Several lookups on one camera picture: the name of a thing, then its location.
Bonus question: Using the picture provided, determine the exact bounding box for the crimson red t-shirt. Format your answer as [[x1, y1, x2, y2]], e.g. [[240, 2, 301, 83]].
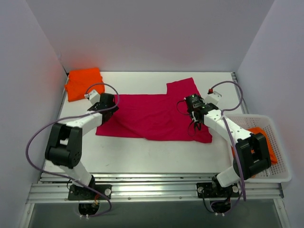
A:
[[95, 78, 212, 143]]

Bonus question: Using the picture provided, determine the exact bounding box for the folded orange t-shirt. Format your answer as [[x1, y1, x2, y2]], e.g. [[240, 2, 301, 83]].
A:
[[65, 67, 103, 102]]

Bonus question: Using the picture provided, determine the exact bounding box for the crumpled orange t-shirt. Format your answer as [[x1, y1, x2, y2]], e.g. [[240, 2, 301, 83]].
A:
[[231, 127, 277, 180]]

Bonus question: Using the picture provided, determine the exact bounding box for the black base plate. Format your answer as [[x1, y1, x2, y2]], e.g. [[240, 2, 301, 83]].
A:
[[196, 182, 240, 199], [67, 184, 112, 201]]

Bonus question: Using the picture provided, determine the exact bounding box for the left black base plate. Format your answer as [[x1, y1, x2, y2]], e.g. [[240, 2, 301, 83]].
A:
[[67, 184, 112, 201]]

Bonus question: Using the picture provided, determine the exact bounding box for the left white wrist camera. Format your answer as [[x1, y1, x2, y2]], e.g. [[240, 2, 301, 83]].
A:
[[85, 89, 100, 105]]

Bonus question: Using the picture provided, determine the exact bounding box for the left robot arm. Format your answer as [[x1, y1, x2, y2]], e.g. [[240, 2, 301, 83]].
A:
[[45, 90, 119, 199]]

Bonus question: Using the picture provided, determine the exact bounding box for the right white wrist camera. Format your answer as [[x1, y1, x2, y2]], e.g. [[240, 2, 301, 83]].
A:
[[204, 89, 222, 105]]

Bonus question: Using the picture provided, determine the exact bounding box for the white plastic basket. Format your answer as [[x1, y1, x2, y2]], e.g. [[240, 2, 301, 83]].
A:
[[227, 114, 292, 183]]

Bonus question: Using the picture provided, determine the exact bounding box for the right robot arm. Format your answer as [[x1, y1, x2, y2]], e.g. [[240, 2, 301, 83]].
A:
[[184, 94, 271, 196]]

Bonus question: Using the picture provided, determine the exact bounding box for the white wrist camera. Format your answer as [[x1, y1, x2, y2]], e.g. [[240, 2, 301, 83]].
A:
[[204, 89, 222, 105], [85, 89, 100, 105]]

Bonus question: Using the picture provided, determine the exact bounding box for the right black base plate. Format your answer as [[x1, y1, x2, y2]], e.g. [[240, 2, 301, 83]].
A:
[[196, 182, 240, 199]]

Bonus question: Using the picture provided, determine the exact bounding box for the aluminium rail frame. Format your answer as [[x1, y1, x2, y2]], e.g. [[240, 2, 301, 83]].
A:
[[25, 71, 285, 204]]

